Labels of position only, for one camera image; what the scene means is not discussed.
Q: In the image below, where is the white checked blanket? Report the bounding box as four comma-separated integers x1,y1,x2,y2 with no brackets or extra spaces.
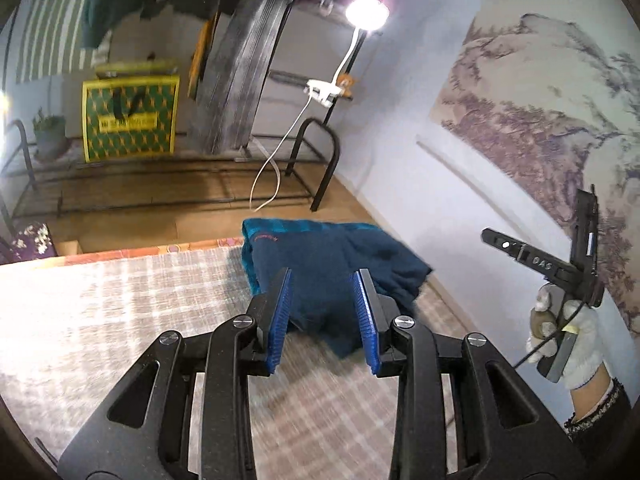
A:
0,237,477,480

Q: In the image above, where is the white clip lamp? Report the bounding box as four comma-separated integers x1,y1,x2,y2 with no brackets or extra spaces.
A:
249,0,391,214

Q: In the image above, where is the potted plant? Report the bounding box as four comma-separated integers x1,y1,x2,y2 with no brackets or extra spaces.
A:
31,107,69,162

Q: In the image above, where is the hanging teal garment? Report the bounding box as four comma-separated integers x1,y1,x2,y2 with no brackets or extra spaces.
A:
82,0,167,52

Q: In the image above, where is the blue plaid fleece garment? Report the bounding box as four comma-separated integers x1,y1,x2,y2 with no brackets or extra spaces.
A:
241,217,434,360

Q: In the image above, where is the purple floral cushion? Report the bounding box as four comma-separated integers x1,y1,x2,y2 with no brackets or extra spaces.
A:
10,222,54,262

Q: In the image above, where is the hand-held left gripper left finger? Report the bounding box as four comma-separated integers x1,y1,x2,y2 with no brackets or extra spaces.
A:
57,266,294,480

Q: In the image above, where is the hanging grey garment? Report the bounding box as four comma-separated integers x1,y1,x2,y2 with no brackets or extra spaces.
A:
192,0,302,157

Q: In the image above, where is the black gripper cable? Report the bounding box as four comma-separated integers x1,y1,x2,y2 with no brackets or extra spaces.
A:
515,300,587,369

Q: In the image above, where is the yellow green woven bag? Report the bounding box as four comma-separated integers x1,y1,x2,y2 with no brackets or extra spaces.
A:
81,74,181,164

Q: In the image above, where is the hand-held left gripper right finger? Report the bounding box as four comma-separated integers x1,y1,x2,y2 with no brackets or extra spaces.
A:
352,268,587,480

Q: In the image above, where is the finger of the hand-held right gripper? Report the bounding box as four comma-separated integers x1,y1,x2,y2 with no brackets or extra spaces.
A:
481,227,529,264

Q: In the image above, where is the person's right hand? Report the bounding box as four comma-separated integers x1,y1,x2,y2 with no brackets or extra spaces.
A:
525,282,613,392

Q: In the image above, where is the orange hanging item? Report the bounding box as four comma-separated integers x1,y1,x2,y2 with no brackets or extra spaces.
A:
187,12,221,102

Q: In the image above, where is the green striped curtain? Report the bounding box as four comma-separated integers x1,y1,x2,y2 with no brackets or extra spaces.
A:
15,0,109,84

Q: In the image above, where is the landscape wall painting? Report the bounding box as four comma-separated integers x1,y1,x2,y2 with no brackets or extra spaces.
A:
431,0,640,342

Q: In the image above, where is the black metal clothes rack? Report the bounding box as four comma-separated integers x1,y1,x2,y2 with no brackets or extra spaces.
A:
0,0,412,242

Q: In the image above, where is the person's right forearm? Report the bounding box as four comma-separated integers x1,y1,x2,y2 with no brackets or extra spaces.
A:
564,372,637,457

